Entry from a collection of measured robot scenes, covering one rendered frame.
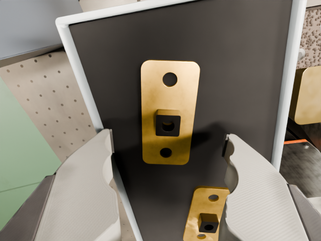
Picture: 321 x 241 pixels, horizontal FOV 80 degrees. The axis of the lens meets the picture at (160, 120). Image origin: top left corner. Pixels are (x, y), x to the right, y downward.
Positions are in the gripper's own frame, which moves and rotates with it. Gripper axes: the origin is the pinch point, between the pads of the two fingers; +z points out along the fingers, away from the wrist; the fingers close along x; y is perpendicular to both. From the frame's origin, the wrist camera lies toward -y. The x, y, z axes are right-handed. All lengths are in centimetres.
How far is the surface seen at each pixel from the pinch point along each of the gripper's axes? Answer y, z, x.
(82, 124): 27, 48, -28
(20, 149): 95, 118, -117
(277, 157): 2.7, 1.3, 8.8
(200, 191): 7.1, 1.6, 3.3
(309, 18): -7.0, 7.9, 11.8
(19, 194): 150, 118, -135
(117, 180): 5.8, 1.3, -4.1
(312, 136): 8.7, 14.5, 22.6
